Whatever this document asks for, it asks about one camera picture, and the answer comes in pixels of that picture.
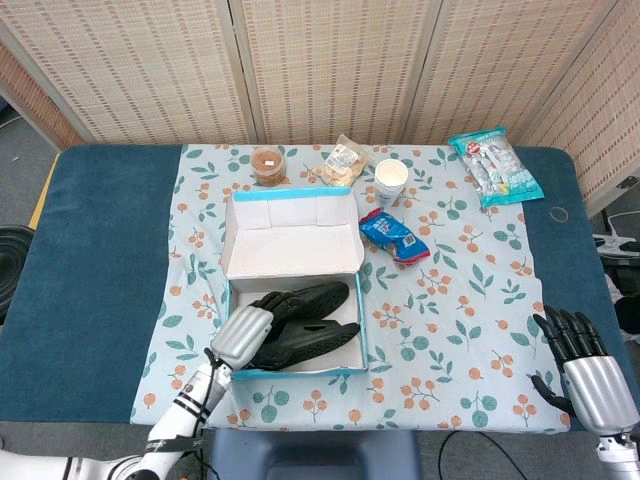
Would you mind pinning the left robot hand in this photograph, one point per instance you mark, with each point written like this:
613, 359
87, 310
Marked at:
242, 335

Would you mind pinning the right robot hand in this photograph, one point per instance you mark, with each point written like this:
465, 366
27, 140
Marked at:
595, 390

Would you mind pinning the black slipper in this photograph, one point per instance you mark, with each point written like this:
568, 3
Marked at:
320, 300
310, 345

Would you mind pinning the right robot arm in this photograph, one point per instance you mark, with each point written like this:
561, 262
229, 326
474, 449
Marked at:
617, 457

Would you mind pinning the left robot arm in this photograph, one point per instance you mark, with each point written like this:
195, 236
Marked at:
170, 430

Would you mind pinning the blue shoe box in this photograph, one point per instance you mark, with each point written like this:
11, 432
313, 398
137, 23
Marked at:
290, 245

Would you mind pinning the black bag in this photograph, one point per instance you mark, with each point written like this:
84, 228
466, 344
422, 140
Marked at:
625, 290

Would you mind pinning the blue-grey robot torso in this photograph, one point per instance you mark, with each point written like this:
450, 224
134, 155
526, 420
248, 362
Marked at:
315, 455

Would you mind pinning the white office chair base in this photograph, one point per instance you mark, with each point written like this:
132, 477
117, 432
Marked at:
617, 245

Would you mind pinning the dark blue table cover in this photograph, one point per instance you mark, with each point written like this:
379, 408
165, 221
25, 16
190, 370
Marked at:
90, 275

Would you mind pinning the clear jar of brown snacks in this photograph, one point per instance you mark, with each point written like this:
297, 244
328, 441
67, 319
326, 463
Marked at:
268, 167

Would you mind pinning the floral tablecloth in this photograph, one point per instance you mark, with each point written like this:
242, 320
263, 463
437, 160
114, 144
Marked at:
450, 300

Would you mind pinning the blue snack bag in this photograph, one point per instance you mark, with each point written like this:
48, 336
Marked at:
392, 235

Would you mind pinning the tan rubber band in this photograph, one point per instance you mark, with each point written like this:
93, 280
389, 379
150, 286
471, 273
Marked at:
550, 214

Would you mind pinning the clear bag of crackers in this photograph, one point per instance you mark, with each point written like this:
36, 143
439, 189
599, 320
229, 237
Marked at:
342, 162

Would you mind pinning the white paper cup stack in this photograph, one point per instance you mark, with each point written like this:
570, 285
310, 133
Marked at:
391, 180

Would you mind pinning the black ribbed round bin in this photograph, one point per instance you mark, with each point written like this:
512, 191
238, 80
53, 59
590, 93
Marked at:
12, 270

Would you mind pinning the teal packet of silver sachets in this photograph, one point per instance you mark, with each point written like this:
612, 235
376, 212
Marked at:
497, 167

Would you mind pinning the woven bamboo screen panel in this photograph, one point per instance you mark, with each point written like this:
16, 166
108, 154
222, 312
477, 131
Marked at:
140, 65
30, 95
500, 65
340, 65
600, 125

